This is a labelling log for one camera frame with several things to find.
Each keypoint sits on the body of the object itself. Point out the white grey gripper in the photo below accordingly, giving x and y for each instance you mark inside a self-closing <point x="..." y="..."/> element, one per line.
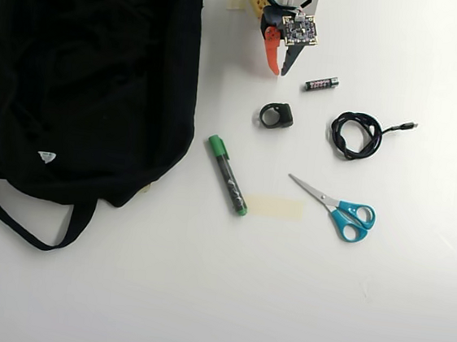
<point x="272" y="41"/>

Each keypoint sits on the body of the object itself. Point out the green black marker pen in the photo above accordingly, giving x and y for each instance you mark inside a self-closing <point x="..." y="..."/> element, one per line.
<point x="228" y="177"/>

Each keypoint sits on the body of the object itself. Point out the black fabric bag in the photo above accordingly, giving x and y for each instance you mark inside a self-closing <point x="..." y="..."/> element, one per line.
<point x="78" y="81"/>

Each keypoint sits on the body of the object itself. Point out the black aaa battery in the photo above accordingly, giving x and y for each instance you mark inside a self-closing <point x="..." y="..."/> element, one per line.
<point x="321" y="84"/>

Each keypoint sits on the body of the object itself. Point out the camera circuit board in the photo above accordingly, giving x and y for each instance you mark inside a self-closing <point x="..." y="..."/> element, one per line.
<point x="302" y="29"/>

